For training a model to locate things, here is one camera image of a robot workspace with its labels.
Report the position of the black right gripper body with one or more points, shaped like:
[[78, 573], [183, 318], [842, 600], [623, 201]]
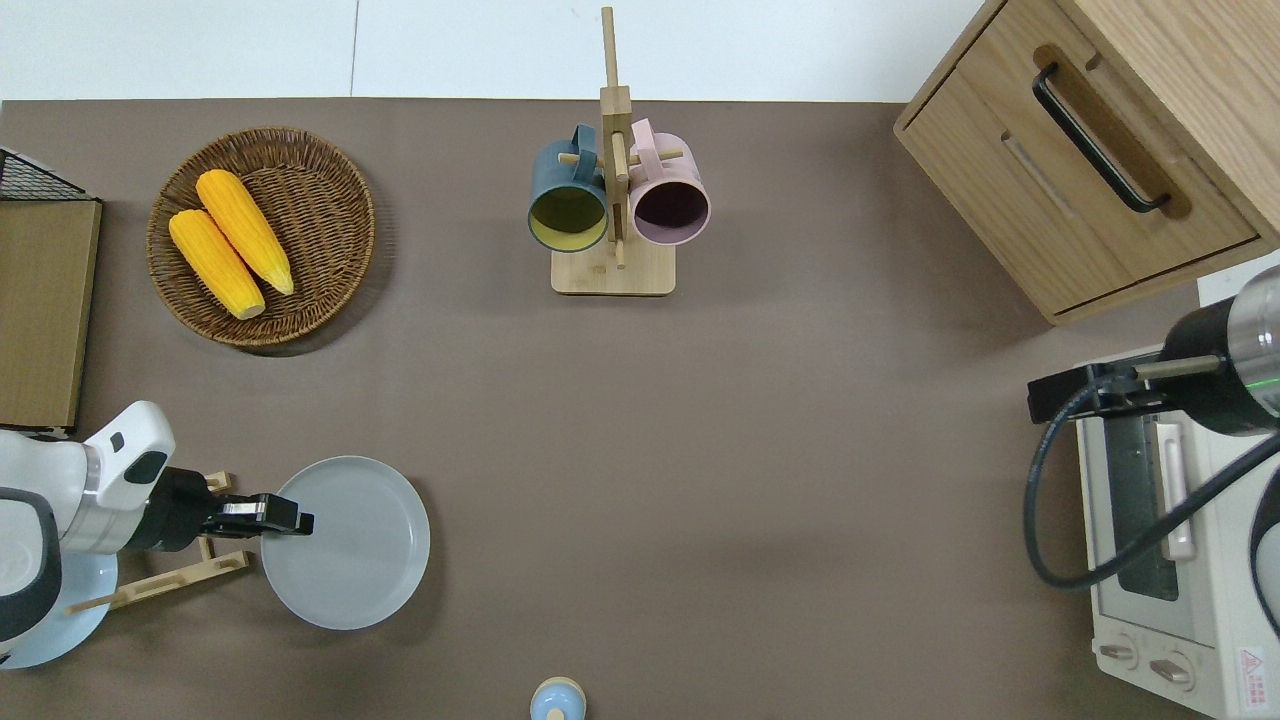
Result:
[[1205, 400]]

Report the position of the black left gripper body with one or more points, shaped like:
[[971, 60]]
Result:
[[170, 510]]

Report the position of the gray plate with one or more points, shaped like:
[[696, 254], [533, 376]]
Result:
[[360, 550]]

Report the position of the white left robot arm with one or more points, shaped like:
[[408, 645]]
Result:
[[110, 480]]

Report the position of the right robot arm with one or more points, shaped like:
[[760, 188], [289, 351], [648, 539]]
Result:
[[1258, 340]]

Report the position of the low wooden plate rack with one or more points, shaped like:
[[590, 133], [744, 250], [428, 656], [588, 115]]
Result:
[[170, 580]]

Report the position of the light blue plate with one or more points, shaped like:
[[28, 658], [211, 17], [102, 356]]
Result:
[[70, 625]]

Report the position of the white toaster oven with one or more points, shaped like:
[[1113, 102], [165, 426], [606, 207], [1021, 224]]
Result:
[[1215, 600]]

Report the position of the yellow corn cob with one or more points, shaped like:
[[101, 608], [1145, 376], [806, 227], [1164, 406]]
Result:
[[215, 265], [245, 230]]

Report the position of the wooden drawer cabinet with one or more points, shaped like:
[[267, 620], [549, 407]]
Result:
[[990, 180]]

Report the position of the brown wicker basket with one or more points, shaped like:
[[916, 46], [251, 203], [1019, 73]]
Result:
[[320, 230]]

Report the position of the blue service bell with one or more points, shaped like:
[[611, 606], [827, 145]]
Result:
[[557, 700]]

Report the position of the wooden mug tree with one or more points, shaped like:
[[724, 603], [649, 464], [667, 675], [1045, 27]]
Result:
[[615, 275]]

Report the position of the dark blue mug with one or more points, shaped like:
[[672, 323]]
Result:
[[560, 175]]

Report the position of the pink mug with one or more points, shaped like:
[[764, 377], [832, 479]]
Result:
[[675, 172]]

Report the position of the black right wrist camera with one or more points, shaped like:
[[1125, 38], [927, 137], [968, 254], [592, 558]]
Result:
[[1060, 395]]

